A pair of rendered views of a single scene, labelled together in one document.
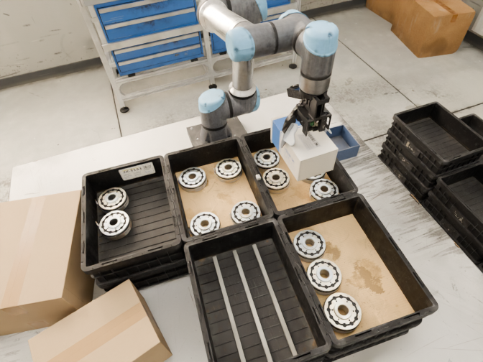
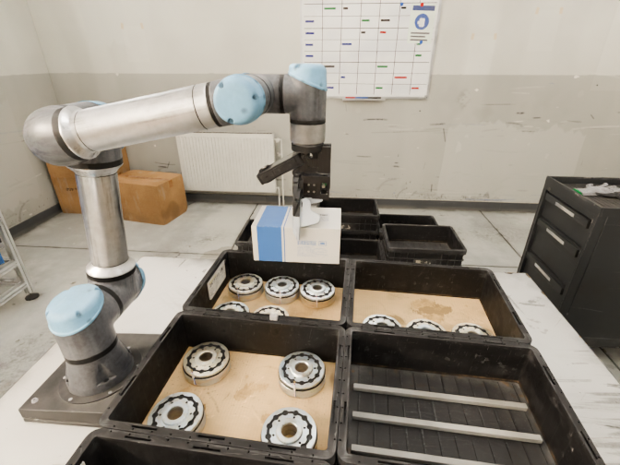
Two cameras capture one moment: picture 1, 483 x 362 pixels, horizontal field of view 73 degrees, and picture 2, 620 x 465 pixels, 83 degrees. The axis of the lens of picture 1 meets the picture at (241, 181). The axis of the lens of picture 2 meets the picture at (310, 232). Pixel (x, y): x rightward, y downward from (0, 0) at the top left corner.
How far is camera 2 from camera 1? 73 cm
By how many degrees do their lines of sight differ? 56
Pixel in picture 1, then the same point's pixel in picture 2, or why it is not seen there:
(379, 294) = (453, 311)
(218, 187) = (223, 391)
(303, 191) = (302, 309)
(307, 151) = (329, 221)
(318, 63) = (323, 100)
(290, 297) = (443, 381)
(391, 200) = not seen: hidden behind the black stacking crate
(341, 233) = (374, 304)
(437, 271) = not seen: hidden behind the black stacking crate
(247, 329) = (483, 450)
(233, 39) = (246, 82)
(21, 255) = not seen: outside the picture
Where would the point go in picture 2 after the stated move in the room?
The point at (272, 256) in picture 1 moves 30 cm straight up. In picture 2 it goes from (377, 375) to (391, 262)
